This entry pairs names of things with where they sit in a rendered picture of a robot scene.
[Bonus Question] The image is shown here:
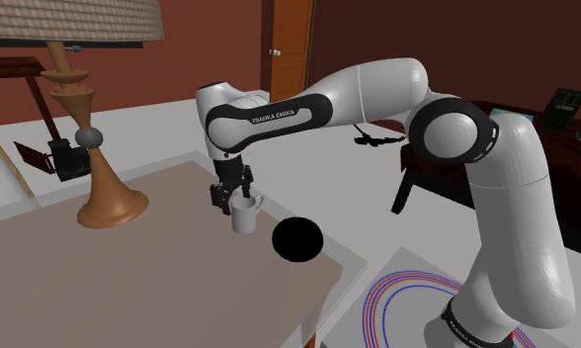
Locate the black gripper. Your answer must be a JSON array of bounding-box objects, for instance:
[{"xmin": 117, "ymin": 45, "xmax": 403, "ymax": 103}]
[{"xmin": 208, "ymin": 153, "xmax": 255, "ymax": 217}]

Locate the white mug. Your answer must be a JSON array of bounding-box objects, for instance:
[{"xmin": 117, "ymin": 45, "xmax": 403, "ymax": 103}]
[{"xmin": 229, "ymin": 192, "xmax": 265, "ymax": 236}]

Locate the black ball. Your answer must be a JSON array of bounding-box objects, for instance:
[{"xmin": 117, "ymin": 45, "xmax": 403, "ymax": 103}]
[{"xmin": 271, "ymin": 217, "xmax": 325, "ymax": 264}]

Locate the brown topped table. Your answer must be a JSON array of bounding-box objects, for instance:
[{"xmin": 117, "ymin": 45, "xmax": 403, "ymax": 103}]
[{"xmin": 0, "ymin": 149, "xmax": 370, "ymax": 348}]

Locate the wooden table lamp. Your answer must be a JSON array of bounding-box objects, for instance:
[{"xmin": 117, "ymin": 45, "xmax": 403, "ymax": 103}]
[{"xmin": 0, "ymin": 0, "xmax": 166, "ymax": 230}]

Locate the black thin curved object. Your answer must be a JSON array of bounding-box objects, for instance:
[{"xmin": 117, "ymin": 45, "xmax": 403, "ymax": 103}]
[{"xmin": 353, "ymin": 124, "xmax": 408, "ymax": 148}]

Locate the orange wooden door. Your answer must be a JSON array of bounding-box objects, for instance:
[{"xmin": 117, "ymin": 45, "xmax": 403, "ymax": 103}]
[{"xmin": 260, "ymin": 0, "xmax": 316, "ymax": 104}]

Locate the grey robot stand with rings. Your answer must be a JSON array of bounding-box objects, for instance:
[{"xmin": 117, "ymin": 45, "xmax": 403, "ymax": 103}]
[{"xmin": 319, "ymin": 246, "xmax": 552, "ymax": 348}]

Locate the dark wooden desk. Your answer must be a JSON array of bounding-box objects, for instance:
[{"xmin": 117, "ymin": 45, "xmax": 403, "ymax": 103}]
[{"xmin": 390, "ymin": 98, "xmax": 581, "ymax": 262}]

